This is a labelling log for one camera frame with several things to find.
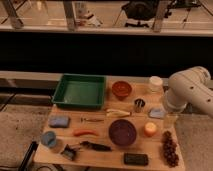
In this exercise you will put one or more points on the black eraser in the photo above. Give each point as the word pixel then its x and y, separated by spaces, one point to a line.
pixel 136 159

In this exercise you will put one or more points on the blue sponge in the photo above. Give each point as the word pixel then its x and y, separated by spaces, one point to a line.
pixel 59 121

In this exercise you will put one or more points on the small metal cup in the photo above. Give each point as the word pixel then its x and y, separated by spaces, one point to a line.
pixel 139 105

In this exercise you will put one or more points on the green plastic tray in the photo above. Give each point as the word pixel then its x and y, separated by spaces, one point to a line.
pixel 80 91

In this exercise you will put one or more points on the black handled tool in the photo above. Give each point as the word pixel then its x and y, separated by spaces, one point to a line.
pixel 95 146

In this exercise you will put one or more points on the clear drinking glass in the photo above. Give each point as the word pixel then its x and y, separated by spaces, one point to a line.
pixel 169 120

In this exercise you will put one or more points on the black office chair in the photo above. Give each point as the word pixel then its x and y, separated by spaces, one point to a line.
pixel 141 11

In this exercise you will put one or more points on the wooden board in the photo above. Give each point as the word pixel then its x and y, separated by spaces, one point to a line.
pixel 152 146

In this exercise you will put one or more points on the orange candle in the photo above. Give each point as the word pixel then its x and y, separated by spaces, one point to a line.
pixel 150 129

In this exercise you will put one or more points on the orange clay bowl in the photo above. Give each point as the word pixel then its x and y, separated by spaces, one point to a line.
pixel 121 89

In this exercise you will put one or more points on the black binder clip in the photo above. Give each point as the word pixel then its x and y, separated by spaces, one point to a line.
pixel 69 153

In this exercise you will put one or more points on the brown grape bunch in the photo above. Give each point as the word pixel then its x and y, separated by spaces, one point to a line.
pixel 169 149

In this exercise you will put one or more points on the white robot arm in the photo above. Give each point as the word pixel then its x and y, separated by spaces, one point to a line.
pixel 189 86

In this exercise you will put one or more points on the light blue cloth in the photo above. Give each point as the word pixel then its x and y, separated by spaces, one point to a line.
pixel 156 113

